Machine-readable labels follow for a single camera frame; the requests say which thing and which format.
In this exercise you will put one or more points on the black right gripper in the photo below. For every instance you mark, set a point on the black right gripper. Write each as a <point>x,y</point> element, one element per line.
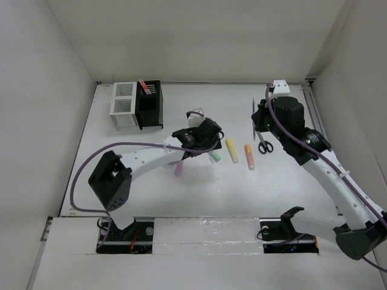
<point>259,115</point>

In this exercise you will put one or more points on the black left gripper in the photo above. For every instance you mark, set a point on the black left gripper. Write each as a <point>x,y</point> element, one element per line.
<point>212,143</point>

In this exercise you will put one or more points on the green highlighter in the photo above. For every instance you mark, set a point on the green highlighter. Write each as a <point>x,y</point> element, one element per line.
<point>214,156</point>

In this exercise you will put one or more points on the blue pen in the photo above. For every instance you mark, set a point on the blue pen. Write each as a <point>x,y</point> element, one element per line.
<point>253,104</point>

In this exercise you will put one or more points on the purple highlighter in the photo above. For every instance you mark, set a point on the purple highlighter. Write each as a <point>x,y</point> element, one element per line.
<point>179,168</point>

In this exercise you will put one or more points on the red pen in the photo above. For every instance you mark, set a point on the red pen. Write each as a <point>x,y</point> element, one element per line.
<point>143,87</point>
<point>146,87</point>

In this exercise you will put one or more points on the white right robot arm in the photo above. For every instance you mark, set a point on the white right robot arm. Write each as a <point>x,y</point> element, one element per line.
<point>361,227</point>

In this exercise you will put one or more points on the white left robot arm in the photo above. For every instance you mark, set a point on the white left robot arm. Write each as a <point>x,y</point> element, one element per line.
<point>112,177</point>

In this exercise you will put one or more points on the yellow highlighter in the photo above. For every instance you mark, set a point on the yellow highlighter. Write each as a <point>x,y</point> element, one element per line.
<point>232,151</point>

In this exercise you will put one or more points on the orange highlighter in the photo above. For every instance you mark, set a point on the orange highlighter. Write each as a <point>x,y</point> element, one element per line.
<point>249,157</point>

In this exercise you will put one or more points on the black slatted pen holder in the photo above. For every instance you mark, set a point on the black slatted pen holder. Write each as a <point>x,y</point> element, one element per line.
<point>149,107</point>

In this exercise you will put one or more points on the white slatted pen holder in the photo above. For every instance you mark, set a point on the white slatted pen holder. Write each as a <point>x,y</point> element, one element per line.
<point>123,101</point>

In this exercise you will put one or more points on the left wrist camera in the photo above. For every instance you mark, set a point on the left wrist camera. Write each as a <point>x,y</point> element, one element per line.
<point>195,117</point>

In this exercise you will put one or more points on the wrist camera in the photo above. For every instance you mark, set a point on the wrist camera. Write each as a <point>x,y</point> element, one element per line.
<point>195,117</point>
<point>279,88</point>

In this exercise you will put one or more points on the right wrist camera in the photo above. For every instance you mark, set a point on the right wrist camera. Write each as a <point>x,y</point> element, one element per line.
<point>279,88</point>

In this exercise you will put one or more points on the aluminium rail right side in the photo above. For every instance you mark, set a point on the aluminium rail right side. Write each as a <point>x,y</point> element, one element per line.
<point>311,107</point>

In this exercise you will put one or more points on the black handled scissors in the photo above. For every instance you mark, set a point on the black handled scissors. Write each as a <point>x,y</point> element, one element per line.
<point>264,146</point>

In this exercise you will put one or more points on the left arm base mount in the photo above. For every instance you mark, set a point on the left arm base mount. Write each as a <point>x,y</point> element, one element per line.
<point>136,239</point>

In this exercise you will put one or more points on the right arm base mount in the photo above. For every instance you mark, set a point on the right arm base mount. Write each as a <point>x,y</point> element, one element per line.
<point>279,236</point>

